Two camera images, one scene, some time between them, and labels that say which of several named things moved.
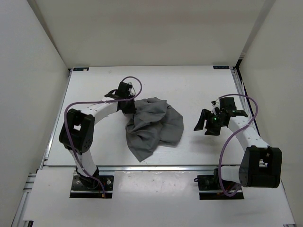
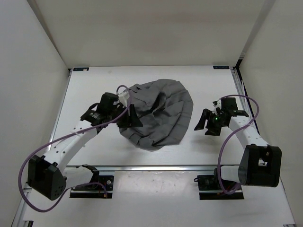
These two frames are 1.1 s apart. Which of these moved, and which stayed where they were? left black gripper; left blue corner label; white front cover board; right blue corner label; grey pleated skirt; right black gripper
Moved: grey pleated skirt; left black gripper
Stayed: white front cover board; right black gripper; left blue corner label; right blue corner label
